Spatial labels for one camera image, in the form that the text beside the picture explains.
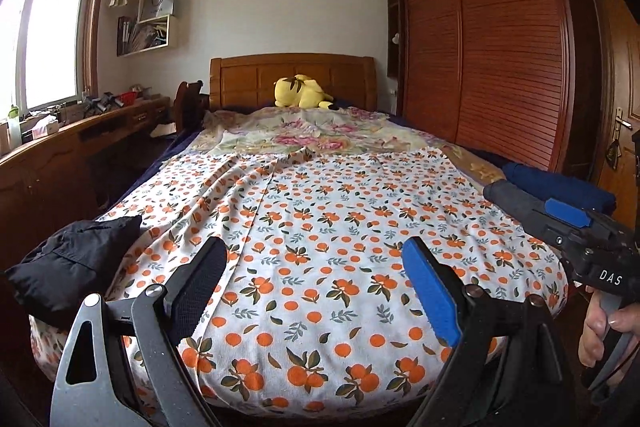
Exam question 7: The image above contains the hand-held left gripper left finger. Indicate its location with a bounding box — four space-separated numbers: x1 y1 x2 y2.
49 236 229 427

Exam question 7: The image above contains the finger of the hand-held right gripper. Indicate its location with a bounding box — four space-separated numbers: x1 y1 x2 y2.
543 197 597 231
482 180 576 249

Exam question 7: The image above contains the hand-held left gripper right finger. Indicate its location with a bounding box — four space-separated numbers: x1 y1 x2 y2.
401 235 587 427

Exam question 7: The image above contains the blue suit jacket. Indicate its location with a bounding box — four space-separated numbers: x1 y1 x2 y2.
501 161 617 214

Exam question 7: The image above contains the person's right hand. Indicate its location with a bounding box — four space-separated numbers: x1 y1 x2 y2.
577 292 640 369

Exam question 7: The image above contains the orange fruit print blanket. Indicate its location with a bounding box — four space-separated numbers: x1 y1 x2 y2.
29 143 572 414

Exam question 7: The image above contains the black cloth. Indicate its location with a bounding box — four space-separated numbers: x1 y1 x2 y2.
4 215 144 329

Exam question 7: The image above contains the wooden slatted wardrobe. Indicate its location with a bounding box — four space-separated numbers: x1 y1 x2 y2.
384 0 603 180

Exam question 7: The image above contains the wooden door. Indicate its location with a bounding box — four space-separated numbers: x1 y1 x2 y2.
582 0 640 220

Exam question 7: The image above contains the wooden chair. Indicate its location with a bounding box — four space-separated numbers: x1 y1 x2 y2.
173 79 211 141

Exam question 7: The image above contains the long wooden desk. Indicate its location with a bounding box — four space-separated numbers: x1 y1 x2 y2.
0 95 174 269

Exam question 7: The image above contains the floral blanket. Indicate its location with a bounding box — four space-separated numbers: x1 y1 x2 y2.
201 105 507 181

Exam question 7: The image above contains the wooden bed headboard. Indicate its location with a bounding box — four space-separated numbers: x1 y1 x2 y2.
208 53 377 112

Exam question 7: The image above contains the yellow plush toy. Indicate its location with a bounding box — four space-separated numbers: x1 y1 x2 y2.
272 74 335 110

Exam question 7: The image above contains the tissue box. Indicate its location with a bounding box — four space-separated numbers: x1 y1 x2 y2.
30 115 60 139

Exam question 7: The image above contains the green capped bottle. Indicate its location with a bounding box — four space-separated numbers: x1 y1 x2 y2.
7 105 22 148

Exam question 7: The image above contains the row of dark binders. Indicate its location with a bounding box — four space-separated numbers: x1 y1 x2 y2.
117 16 132 56

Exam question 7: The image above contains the white paper bag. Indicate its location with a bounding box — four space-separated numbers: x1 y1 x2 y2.
137 0 176 20

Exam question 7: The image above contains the window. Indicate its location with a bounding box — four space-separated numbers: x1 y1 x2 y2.
0 0 110 118

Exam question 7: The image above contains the white wall shelf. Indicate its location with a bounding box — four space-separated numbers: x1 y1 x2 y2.
115 0 184 58

